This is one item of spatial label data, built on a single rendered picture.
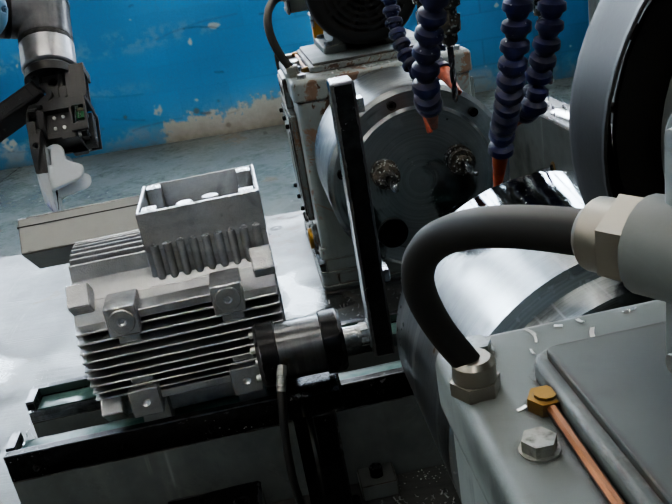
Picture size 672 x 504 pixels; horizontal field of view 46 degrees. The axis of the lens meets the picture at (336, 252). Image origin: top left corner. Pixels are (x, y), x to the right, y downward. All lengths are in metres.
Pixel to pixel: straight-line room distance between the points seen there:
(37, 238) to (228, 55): 5.35
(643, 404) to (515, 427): 0.05
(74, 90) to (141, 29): 5.29
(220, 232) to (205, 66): 5.65
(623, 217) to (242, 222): 0.60
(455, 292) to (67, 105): 0.73
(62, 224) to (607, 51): 0.87
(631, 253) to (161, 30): 6.26
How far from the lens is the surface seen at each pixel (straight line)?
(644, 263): 0.20
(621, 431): 0.32
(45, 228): 1.09
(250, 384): 0.80
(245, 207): 0.78
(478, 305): 0.52
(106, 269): 0.82
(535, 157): 0.93
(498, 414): 0.36
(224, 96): 6.43
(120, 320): 0.77
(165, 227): 0.78
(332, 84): 0.65
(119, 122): 6.63
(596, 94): 0.30
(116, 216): 1.07
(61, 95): 1.19
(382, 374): 0.84
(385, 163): 1.03
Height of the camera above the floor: 1.36
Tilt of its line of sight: 22 degrees down
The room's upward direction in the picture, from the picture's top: 10 degrees counter-clockwise
